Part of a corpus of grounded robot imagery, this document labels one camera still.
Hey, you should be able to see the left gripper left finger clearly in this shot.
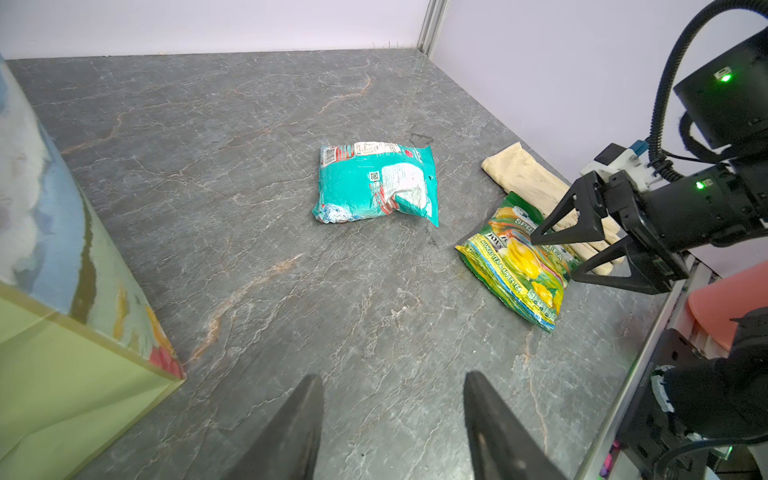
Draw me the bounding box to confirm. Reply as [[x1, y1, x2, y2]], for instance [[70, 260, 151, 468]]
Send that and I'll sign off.
[[226, 374, 324, 480]]

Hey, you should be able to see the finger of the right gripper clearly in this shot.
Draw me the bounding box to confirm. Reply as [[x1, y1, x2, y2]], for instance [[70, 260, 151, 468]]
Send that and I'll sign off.
[[530, 172, 607, 245], [569, 235, 667, 295]]

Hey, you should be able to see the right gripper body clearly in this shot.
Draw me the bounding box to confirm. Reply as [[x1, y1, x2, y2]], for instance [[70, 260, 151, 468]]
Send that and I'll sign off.
[[604, 172, 690, 294]]

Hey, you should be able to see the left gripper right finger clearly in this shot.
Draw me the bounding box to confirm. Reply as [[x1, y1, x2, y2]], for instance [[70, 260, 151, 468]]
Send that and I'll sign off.
[[463, 371, 565, 480]]

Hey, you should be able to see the yellow green spring tea bag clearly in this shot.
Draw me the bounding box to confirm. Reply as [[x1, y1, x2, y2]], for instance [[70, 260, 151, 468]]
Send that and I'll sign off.
[[456, 192, 581, 333]]

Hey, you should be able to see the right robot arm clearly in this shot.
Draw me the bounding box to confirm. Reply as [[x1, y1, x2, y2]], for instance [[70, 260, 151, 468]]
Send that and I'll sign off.
[[531, 1, 767, 479]]

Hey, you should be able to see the white paper bag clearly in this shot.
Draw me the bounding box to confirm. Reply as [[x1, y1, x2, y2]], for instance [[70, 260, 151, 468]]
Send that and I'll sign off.
[[1, 67, 185, 479]]

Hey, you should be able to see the teal candy bag right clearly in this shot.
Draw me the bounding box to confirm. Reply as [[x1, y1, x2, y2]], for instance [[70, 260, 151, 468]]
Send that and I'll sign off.
[[312, 142, 439, 226]]

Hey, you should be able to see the cream cloth glove right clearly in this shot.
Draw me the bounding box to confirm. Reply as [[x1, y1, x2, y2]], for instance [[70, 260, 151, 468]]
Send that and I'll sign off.
[[481, 142, 620, 261]]

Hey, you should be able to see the pink watering can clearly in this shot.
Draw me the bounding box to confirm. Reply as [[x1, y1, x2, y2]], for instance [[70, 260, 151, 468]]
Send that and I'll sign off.
[[688, 261, 768, 350]]

